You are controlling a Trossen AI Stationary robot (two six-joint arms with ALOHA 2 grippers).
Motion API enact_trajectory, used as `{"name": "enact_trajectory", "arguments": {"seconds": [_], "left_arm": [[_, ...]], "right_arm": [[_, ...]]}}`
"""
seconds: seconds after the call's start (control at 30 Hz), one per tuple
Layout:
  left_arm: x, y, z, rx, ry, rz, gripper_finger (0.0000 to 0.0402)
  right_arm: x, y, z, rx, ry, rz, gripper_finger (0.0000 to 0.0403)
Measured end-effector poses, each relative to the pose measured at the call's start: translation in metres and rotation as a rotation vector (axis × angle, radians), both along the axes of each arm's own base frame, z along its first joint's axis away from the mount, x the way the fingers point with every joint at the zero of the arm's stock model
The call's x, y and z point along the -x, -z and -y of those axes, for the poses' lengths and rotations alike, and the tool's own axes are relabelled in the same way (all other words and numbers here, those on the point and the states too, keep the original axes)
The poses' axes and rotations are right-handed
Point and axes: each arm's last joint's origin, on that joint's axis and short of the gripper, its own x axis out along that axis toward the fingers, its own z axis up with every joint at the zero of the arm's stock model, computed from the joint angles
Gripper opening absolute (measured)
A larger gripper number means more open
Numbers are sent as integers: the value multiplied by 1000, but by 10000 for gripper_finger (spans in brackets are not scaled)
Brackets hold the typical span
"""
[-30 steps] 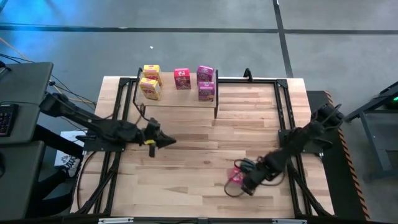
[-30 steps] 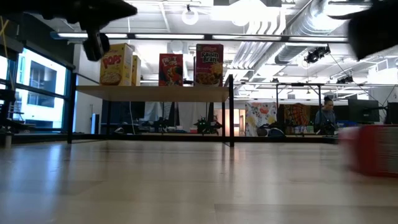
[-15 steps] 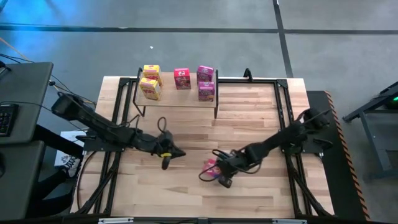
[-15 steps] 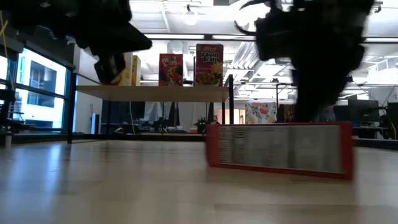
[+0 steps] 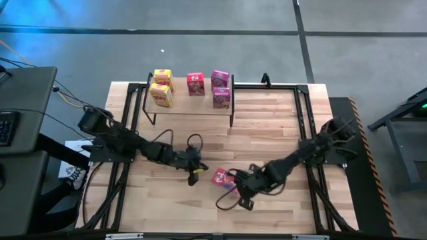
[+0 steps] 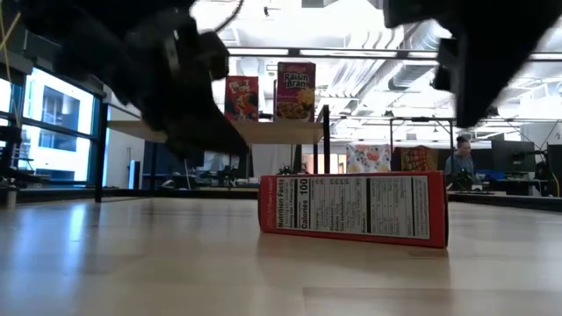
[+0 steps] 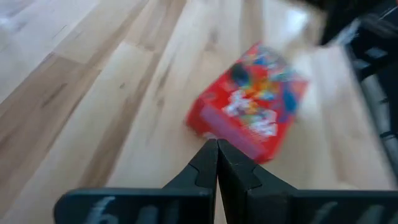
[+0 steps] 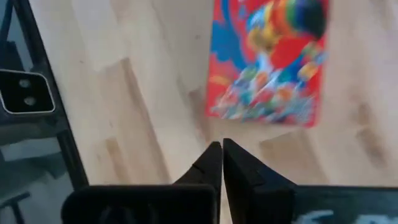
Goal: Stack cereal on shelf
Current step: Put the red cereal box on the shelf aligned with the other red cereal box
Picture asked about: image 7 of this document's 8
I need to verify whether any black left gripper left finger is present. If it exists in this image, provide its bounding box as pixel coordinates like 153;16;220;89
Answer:
53;139;218;224

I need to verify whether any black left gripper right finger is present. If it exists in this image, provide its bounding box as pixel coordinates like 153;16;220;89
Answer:
217;139;398;224

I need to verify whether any red Froot Loops cereal box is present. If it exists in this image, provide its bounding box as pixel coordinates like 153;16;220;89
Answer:
185;41;310;165

